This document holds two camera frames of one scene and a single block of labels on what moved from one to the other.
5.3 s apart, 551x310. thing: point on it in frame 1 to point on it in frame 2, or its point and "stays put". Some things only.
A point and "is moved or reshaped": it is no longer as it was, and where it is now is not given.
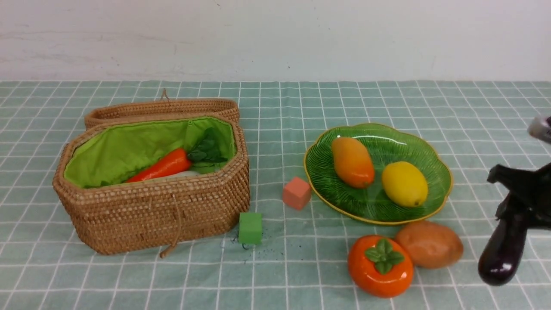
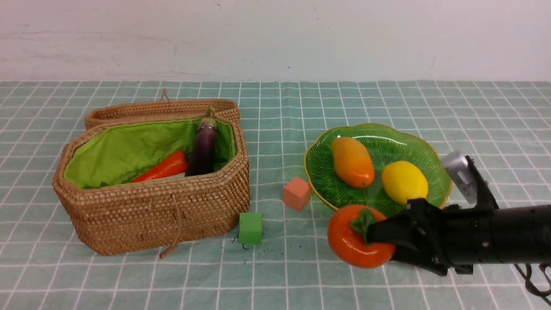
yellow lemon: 405,184 stays put
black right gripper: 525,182 to 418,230
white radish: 181,174 stays put
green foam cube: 250,228 stays put
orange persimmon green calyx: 379,266 to 347,234
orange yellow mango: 352,162 stays put
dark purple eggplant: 502,256 is moved or reshaped
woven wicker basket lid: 165,106 stays put
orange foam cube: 296,193 stays put
